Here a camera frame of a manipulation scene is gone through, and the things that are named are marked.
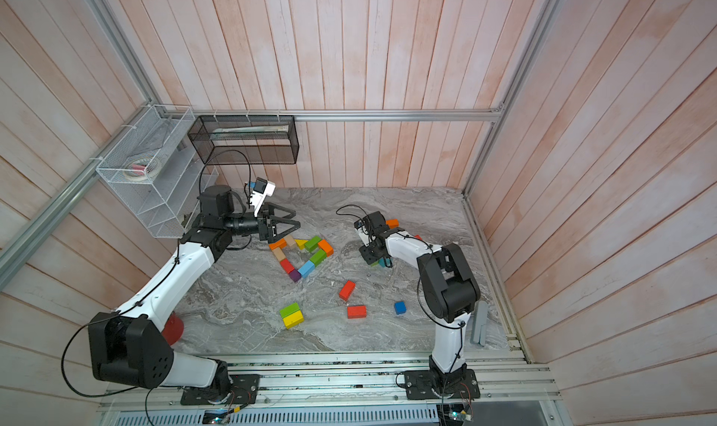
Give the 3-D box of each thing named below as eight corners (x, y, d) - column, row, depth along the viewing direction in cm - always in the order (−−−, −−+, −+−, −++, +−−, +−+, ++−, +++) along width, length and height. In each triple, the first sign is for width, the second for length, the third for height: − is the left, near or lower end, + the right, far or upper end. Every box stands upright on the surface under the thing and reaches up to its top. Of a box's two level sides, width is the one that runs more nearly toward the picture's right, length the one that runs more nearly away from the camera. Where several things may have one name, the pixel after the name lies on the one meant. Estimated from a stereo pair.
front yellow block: (287, 330, 85) (285, 327, 83) (283, 321, 87) (282, 318, 85) (305, 321, 87) (304, 318, 85) (302, 312, 89) (300, 309, 87)
